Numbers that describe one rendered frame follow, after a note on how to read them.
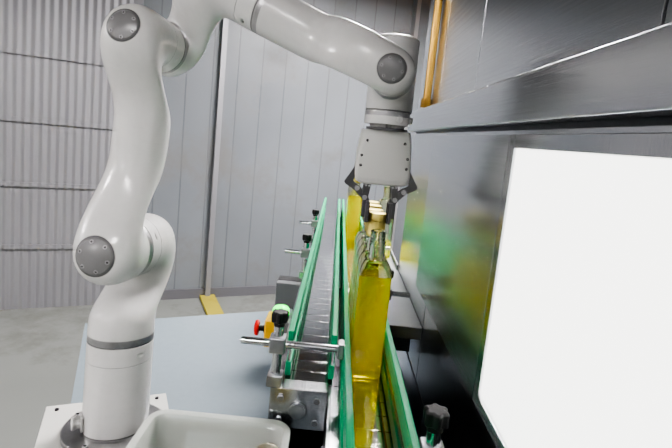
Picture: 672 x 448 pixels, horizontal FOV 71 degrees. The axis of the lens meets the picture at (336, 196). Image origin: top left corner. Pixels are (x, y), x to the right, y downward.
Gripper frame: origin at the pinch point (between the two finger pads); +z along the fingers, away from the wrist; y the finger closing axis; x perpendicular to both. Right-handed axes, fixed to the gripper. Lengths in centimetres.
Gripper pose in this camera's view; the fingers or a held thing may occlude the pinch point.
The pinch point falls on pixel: (377, 211)
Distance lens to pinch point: 88.1
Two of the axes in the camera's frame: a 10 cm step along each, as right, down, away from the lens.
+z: -1.0, 9.9, 1.3
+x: -0.1, 1.3, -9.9
